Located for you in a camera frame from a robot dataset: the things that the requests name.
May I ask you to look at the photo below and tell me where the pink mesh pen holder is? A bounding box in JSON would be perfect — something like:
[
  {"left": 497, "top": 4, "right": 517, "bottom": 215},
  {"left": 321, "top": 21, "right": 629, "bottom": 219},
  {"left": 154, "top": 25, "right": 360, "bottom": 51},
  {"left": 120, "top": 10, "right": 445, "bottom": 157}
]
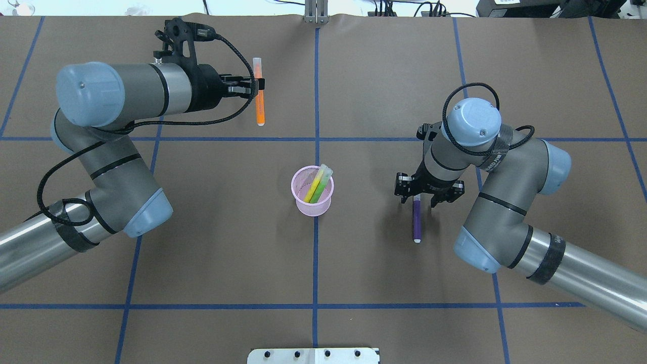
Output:
[{"left": 291, "top": 164, "right": 335, "bottom": 217}]

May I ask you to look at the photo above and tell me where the orange marker pen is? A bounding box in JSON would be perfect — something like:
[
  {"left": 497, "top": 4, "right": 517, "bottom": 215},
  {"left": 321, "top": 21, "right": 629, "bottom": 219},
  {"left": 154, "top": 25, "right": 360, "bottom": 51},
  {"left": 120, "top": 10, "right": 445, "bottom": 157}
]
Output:
[{"left": 253, "top": 57, "right": 265, "bottom": 126}]

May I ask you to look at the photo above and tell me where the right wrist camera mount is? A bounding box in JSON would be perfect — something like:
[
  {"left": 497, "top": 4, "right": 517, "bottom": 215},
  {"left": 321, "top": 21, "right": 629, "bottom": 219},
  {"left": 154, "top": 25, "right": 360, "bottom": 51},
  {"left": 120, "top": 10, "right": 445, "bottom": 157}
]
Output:
[{"left": 416, "top": 122, "right": 443, "bottom": 155}]

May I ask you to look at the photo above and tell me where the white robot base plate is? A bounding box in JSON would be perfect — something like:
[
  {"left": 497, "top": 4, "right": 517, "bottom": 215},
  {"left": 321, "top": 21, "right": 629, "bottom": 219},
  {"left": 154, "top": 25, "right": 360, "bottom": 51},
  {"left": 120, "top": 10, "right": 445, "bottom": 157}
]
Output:
[{"left": 247, "top": 347, "right": 381, "bottom": 363}]

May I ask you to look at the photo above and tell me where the yellow marker pen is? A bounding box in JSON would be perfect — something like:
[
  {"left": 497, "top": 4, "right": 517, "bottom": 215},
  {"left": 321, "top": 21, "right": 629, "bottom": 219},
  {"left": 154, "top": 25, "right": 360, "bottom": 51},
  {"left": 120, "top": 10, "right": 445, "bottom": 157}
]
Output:
[{"left": 303, "top": 164, "right": 328, "bottom": 203}]

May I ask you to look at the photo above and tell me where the black computer box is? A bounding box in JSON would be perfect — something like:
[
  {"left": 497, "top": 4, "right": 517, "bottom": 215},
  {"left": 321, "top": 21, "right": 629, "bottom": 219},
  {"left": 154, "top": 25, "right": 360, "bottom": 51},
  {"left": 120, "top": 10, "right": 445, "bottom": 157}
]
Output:
[{"left": 476, "top": 1, "right": 627, "bottom": 19}]

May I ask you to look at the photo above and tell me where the green marker pen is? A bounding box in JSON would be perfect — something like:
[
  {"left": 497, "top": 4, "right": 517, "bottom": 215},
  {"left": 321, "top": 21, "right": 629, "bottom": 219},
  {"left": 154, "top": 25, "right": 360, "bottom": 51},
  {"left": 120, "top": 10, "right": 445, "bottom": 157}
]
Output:
[{"left": 311, "top": 168, "right": 333, "bottom": 204}]

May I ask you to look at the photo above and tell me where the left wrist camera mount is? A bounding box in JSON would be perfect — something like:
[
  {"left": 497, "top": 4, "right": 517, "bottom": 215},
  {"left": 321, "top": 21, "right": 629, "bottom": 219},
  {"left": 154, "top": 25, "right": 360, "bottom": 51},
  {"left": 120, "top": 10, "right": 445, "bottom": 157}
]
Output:
[{"left": 153, "top": 18, "right": 216, "bottom": 66}]

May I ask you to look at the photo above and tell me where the purple marker pen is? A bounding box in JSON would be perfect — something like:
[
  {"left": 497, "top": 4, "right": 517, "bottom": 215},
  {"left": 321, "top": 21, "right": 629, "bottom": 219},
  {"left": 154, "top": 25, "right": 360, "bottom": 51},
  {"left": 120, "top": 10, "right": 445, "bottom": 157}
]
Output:
[{"left": 412, "top": 194, "right": 422, "bottom": 244}]

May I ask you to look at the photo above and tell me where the aluminium frame post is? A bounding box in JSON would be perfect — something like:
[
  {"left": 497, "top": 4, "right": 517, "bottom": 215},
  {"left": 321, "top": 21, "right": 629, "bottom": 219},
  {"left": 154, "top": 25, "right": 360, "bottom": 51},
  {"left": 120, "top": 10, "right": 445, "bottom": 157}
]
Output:
[{"left": 303, "top": 0, "right": 330, "bottom": 25}]

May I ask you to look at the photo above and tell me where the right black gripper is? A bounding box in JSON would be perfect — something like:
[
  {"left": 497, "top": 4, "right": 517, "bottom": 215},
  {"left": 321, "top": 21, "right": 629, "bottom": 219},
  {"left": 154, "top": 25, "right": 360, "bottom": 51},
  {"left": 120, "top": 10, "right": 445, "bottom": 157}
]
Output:
[{"left": 394, "top": 163, "right": 465, "bottom": 209}]

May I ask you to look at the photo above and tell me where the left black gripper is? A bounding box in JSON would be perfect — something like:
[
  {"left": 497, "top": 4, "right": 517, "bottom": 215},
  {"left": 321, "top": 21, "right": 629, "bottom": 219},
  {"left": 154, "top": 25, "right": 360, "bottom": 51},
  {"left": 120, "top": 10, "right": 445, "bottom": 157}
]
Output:
[{"left": 190, "top": 64, "right": 265, "bottom": 112}]

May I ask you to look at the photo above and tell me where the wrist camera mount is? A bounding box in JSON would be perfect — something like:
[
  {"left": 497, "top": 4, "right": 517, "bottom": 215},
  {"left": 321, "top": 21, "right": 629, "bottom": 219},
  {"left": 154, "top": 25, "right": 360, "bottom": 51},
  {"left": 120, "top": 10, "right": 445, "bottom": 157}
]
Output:
[
  {"left": 416, "top": 122, "right": 443, "bottom": 155},
  {"left": 153, "top": 18, "right": 216, "bottom": 66}
]

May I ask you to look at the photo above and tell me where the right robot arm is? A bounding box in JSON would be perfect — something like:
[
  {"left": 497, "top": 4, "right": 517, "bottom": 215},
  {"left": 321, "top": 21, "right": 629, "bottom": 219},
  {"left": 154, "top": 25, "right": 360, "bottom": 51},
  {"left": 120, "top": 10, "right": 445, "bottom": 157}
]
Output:
[{"left": 394, "top": 98, "right": 646, "bottom": 332}]

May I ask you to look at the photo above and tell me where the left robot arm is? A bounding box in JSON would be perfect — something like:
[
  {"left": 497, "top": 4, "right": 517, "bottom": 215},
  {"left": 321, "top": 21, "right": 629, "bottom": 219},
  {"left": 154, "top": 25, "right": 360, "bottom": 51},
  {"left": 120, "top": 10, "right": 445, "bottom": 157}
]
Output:
[{"left": 2, "top": 60, "right": 265, "bottom": 292}]

